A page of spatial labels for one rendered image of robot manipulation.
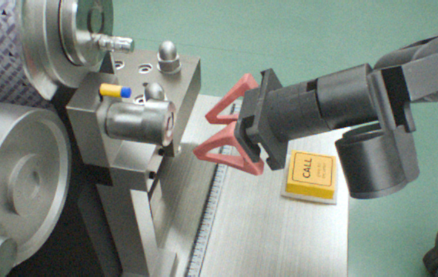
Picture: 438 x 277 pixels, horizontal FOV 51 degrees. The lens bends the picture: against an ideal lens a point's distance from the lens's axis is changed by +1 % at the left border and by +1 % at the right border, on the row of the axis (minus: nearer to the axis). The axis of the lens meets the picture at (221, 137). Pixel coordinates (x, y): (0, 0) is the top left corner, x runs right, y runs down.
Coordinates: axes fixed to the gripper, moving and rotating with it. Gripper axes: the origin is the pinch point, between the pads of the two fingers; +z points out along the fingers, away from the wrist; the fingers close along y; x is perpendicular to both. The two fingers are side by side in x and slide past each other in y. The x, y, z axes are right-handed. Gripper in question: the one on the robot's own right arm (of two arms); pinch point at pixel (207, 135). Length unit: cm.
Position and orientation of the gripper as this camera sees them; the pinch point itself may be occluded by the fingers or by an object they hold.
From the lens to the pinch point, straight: 54.3
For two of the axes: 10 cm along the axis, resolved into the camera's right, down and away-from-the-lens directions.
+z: -8.5, 2.2, 4.9
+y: 2.1, -7.1, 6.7
